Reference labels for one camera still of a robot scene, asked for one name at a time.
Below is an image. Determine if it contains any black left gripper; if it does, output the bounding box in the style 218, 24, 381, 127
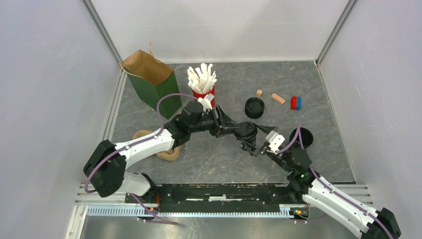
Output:
189, 104, 240, 138

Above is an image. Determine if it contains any black coffee cup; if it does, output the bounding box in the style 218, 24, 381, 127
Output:
236, 134, 256, 152
292, 127, 314, 149

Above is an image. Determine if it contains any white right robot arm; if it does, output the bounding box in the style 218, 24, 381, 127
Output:
234, 121, 402, 239

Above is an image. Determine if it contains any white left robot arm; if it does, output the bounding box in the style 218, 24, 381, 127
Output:
83, 101, 239, 203

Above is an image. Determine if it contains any black coffee lid stack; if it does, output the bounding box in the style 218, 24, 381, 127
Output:
244, 97, 265, 119

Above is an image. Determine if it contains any red cup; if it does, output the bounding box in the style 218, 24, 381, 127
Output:
192, 87, 216, 108

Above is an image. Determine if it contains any long wooden block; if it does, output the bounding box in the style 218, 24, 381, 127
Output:
271, 93, 286, 105

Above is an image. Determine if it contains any small wooden cube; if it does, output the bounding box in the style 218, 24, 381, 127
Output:
256, 89, 263, 97

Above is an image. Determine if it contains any white wrapped stirrer bundle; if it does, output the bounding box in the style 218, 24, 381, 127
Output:
187, 63, 217, 94

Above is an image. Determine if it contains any red and blue block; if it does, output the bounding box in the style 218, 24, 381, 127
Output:
291, 96, 302, 111

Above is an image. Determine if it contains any brown cardboard cup carrier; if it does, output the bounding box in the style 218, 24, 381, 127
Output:
132, 130, 182, 161

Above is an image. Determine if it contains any green paper bag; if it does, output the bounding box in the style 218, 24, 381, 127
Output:
120, 46, 182, 119

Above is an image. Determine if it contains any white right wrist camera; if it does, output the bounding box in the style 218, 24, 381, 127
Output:
265, 130, 285, 153

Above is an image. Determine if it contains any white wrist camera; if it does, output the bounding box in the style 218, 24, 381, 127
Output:
198, 93, 214, 112
265, 130, 285, 153

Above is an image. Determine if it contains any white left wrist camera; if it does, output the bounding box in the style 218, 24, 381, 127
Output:
198, 93, 214, 112

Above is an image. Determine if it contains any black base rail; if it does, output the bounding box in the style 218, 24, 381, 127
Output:
125, 183, 305, 215

